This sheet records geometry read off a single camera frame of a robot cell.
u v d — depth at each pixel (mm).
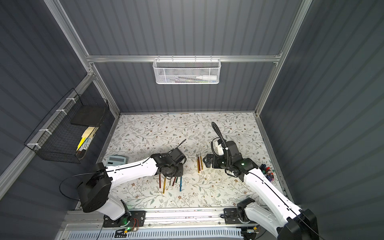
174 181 861
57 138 690
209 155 705
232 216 724
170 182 850
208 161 697
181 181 864
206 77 908
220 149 713
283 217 402
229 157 597
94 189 439
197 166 917
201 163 932
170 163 664
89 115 823
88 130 761
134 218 723
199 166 915
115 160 917
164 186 843
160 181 863
